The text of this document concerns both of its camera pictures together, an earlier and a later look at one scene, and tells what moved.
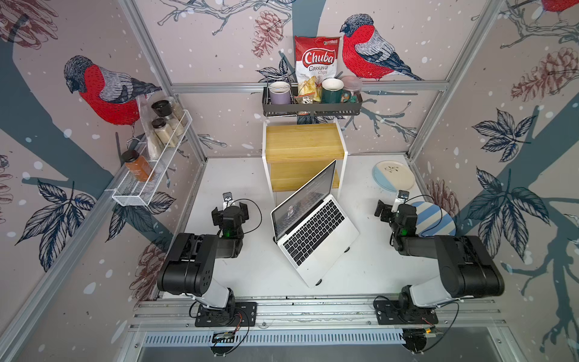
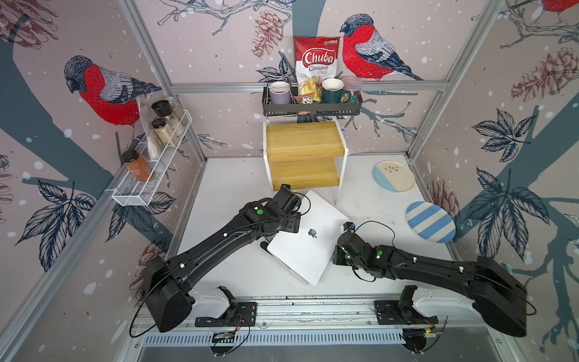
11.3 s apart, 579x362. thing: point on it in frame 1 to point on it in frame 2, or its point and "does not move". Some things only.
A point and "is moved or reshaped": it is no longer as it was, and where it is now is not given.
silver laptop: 313,228 is moved or reshaped
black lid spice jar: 164,133 does not move
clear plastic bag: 145,103 does not move
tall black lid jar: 163,108 does not move
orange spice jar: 137,165 does not move
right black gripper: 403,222 to 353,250
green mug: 332,91 does not move
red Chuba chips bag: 317,56 does not move
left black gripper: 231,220 to 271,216
